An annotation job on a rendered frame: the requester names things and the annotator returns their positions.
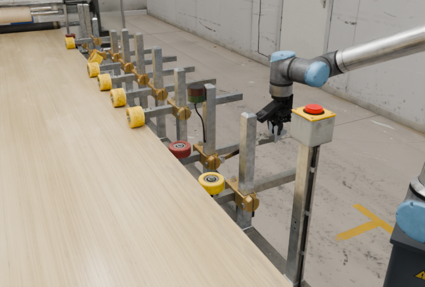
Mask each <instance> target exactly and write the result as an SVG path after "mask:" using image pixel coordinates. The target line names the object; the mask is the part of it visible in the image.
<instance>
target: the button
mask: <svg viewBox="0 0 425 287"><path fill-rule="evenodd" d="M305 110H306V111H307V112H308V113H311V114H319V113H322V112H323V107H322V106H320V105H318V104H308V105H306V106H305Z"/></svg>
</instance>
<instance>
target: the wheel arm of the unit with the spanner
mask: <svg viewBox="0 0 425 287"><path fill-rule="evenodd" d="M266 135H267V136H269V139H267V140H264V139H263V140H260V141H258V143H259V144H258V145H263V144H268V143H271V142H274V140H275V135H274V134H273V133H266ZM258 145H256V146H258ZM238 149H240V141H239V140H237V141H234V142H229V143H224V144H221V145H217V146H216V153H217V154H218V156H221V155H224V154H229V153H232V152H234V151H236V150H238ZM178 160H179V161H180V163H181V164H182V165H186V164H190V163H193V162H197V161H200V154H199V153H198V152H197V151H193V152H191V154H190V155H189V156H188V157H186V158H184V159H178Z"/></svg>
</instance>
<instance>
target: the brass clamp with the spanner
mask: <svg viewBox="0 0 425 287"><path fill-rule="evenodd" d="M193 151H197V152H198V153H199V154H200V161H199V162H200V163H201V164H202V165H203V166H204V167H205V168H206V169H211V170H215V169H218V168H219V166H220V164H221V160H220V159H219V158H218V154H217V153H215V154H212V155H209V156H207V155H205V153H203V145H201V146H199V145H197V143H196V144H193Z"/></svg>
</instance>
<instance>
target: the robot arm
mask: <svg viewBox="0 0 425 287"><path fill-rule="evenodd" d="M423 51H425V23H422V24H420V25H416V26H414V27H410V28H406V29H404V30H401V31H398V32H395V33H392V34H389V35H385V36H382V37H379V38H377V39H373V40H370V41H367V42H363V43H361V44H357V45H355V46H352V47H348V48H345V49H339V50H337V51H333V52H329V53H327V54H324V55H322V56H318V57H316V58H312V59H304V58H298V57H295V56H296V54H295V52H293V51H277V52H274V53H272V55H271V61H270V63H271V67H270V80H269V93H270V94H271V98H272V99H274V100H273V101H271V102H270V103H269V104H268V105H267V106H265V107H264V108H262V109H261V110H260V111H259V112H258V113H256V115H257V120H258V121H259V122H260V123H264V122H265V121H266V120H267V123H268V130H269V132H270V133H273V134H274V135H275V140H274V143H276V142H277V141H278V140H279V138H280V137H282V136H283V135H286V134H287V130H286V129H284V128H283V123H286V122H291V118H292V117H291V113H292V109H293V108H292V106H293V94H292V89H293V82H297V83H302V84H305V85H308V86H310V87H321V86H323V85H324V84H325V83H326V81H327V80H328V78H330V77H333V76H336V75H341V74H343V73H347V72H349V71H352V70H356V69H359V68H364V67H366V66H371V65H374V64H378V63H382V62H385V61H389V60H392V59H397V58H401V57H404V56H408V55H411V54H415V53H418V52H423ZM395 218H396V222H397V224H398V226H399V228H400V229H401V230H402V231H403V232H404V233H405V234H406V235H407V236H408V237H410V238H411V239H413V240H415V241H418V242H421V243H423V244H425V160H424V164H423V166H422V169H421V173H420V174H419V175H417V176H414V177H413V178H412V179H411V181H410V184H409V188H408V190H407V194H406V196H405V199H404V201H403V202H402V203H401V204H400V205H399V206H398V208H397V211H396V214H395Z"/></svg>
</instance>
